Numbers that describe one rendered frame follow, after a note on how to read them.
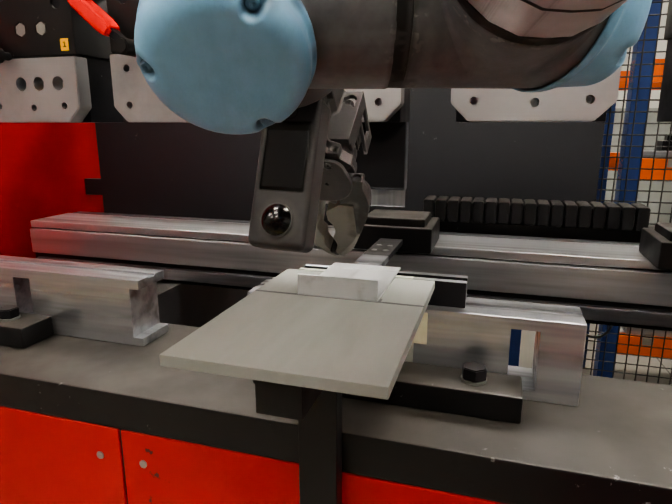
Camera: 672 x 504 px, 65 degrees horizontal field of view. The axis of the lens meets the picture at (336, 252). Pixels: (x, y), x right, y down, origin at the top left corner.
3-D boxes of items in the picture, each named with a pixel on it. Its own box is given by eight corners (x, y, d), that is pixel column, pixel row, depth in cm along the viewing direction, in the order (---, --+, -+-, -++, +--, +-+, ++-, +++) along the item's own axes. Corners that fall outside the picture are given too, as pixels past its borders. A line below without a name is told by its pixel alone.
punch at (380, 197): (319, 204, 63) (319, 122, 61) (324, 202, 65) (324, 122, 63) (403, 208, 60) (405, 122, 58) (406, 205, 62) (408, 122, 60)
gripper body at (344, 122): (376, 143, 50) (355, 23, 41) (357, 212, 45) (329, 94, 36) (299, 142, 52) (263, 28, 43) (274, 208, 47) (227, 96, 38)
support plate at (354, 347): (159, 366, 41) (158, 354, 41) (287, 276, 66) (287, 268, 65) (388, 400, 36) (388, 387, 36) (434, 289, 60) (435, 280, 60)
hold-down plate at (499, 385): (252, 384, 63) (251, 360, 62) (270, 365, 68) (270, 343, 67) (521, 425, 54) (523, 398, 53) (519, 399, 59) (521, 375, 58)
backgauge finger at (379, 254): (322, 274, 68) (322, 236, 67) (369, 235, 93) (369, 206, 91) (415, 282, 65) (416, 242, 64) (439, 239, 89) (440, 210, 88)
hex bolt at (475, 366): (459, 383, 56) (460, 369, 56) (461, 372, 59) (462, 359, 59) (486, 387, 56) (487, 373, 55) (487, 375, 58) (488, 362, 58)
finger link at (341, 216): (378, 220, 56) (365, 155, 49) (368, 265, 53) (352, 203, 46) (350, 219, 57) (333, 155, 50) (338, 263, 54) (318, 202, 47)
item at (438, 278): (299, 292, 66) (298, 269, 65) (307, 285, 69) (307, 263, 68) (464, 308, 60) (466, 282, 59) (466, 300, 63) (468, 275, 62)
